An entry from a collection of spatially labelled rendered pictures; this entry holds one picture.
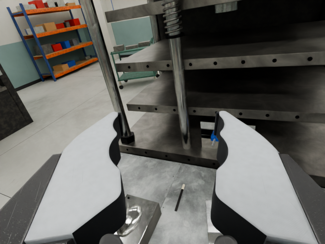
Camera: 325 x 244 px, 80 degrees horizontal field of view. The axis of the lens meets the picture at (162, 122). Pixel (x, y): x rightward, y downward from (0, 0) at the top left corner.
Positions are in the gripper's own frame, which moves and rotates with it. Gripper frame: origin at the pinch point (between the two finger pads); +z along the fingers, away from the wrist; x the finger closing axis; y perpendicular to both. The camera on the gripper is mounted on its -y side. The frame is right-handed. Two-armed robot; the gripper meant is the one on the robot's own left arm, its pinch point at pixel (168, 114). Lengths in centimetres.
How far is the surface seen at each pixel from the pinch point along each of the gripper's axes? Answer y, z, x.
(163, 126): 68, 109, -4
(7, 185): 173, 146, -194
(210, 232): 54, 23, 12
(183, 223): 66, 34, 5
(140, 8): -5, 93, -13
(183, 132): 55, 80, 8
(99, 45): 11, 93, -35
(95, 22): 0, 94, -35
